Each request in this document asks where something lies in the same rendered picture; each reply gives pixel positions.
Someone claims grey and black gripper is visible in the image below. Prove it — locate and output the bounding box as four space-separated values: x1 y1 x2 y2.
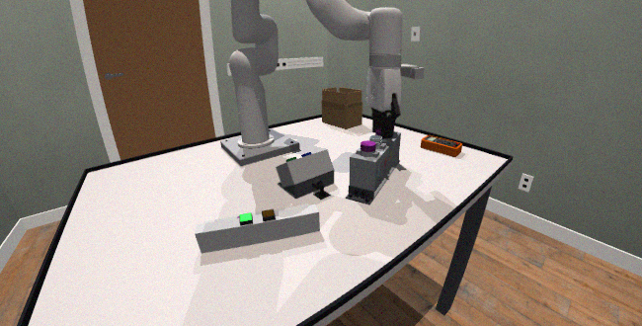
366 66 401 139

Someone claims small brown cardboard box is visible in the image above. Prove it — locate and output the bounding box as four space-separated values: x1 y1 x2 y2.
322 87 362 129

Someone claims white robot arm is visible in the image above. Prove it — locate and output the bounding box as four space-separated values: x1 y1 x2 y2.
229 0 424 148

